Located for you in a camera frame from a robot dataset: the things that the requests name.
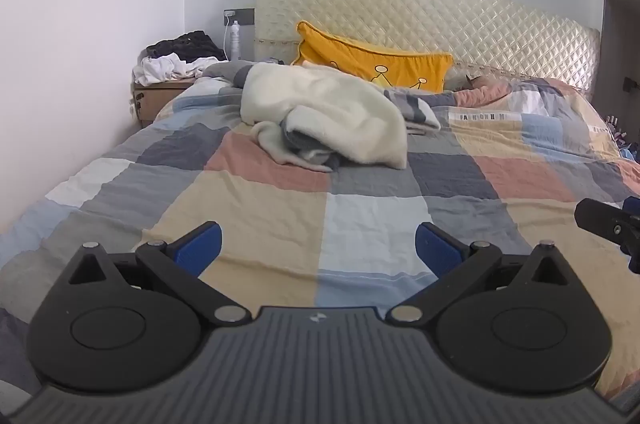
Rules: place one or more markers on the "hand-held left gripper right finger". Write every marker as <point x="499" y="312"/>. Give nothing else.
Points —
<point x="440" y="249"/>

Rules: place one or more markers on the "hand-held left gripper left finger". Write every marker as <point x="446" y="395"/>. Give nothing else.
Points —
<point x="197" y="246"/>

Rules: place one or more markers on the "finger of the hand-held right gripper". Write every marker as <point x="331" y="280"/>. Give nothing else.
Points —
<point x="607" y="224"/>

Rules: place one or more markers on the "cream fleece garment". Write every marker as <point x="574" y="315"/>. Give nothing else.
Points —
<point x="325" y="104"/>

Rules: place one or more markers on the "white clothes pile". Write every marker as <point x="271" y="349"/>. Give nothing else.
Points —
<point x="160" y="69"/>

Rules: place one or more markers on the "black clothes pile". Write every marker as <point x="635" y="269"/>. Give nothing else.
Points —
<point x="187" y="44"/>

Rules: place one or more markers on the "multicoloured clutter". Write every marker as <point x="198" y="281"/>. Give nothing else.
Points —
<point x="625" y="142"/>

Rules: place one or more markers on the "checked patchwork quilt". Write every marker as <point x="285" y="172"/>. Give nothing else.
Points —
<point x="280" y="214"/>

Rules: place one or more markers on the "cardboard box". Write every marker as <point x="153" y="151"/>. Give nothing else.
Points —
<point x="155" y="99"/>

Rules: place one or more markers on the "grey pillow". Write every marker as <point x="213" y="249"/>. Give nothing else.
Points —
<point x="457" y="82"/>

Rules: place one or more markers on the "dark grey cabinet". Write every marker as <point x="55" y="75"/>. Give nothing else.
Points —
<point x="622" y="54"/>

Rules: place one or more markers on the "white spray bottle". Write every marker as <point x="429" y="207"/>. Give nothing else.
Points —
<point x="235" y="42"/>

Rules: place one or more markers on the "yellow crown print pillow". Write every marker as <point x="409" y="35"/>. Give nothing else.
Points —
<point x="350" y="57"/>

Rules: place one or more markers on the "cream quilted headboard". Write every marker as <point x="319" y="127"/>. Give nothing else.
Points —
<point x="450" y="19"/>

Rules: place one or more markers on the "grey wall outlet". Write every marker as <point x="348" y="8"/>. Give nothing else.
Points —
<point x="242" y="15"/>

